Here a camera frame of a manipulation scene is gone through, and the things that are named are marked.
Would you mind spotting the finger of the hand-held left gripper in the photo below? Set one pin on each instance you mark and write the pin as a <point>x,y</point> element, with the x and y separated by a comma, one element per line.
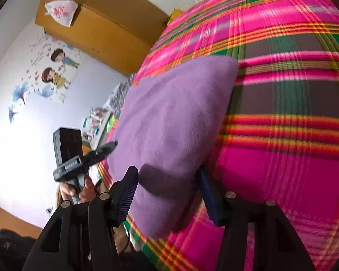
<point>101,153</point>

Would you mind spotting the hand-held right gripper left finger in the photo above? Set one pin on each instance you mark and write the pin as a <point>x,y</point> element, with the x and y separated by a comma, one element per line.
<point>128,197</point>

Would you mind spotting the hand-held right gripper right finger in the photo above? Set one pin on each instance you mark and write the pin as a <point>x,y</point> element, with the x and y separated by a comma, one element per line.
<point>210,200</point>

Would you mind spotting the purple garment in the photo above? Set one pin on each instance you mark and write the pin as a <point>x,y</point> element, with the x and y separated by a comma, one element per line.
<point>172,118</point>

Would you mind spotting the person's left hand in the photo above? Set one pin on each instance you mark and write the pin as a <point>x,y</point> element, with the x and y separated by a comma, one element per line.
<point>89,190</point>

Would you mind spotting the cluttered white desk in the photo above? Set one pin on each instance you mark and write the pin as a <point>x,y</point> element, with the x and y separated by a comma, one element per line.
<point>97,124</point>

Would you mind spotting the grey patterned cloth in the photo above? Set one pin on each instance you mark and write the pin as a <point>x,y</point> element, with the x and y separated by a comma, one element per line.
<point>120,90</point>

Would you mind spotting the pink plaid blanket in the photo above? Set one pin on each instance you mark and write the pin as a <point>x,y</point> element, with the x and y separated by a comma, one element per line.
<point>285,118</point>

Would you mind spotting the person's black jacket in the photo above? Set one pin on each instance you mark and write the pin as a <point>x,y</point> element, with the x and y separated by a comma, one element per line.
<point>8,248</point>

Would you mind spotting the wooden wardrobe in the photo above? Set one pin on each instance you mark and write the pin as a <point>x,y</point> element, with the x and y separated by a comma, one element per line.
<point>101,25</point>

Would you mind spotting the white plastic bag red print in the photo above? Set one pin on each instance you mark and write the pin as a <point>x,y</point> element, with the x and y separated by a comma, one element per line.
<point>60,12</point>

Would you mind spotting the yellow box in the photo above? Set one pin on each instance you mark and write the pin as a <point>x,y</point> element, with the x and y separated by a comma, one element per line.
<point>175,17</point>

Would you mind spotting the blue flower wall stickers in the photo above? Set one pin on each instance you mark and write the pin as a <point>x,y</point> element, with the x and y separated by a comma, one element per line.
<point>22,96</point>

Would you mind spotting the cartoon children wall sticker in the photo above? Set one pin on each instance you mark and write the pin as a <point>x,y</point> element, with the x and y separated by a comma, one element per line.
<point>58,67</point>

